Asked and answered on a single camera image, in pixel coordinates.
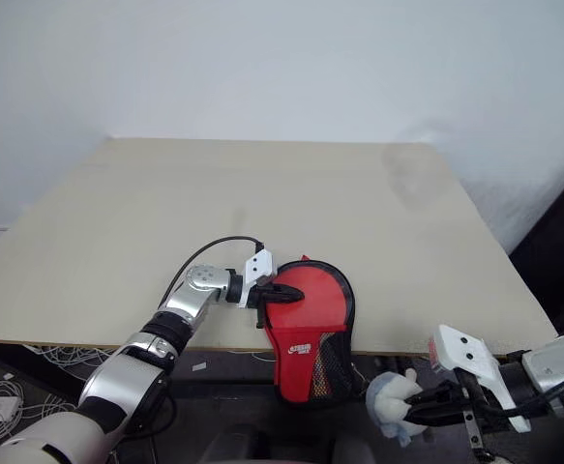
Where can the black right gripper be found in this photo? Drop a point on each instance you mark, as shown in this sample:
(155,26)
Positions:
(472,394)

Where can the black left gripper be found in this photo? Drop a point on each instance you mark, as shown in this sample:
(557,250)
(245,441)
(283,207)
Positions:
(261,309)

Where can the red and black paddle case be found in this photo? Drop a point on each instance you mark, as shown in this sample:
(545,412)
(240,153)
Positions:
(310,314)

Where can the white and blue plush toy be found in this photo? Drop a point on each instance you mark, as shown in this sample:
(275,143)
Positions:
(390,401)

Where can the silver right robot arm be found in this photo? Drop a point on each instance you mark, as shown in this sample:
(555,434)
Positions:
(552,367)

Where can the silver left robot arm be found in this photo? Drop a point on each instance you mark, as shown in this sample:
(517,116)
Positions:
(117,382)

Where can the perforated metal strip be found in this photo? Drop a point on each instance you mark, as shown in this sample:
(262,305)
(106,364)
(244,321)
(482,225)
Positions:
(474,435)

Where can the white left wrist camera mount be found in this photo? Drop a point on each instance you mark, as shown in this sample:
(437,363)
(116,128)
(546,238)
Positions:
(257,266)

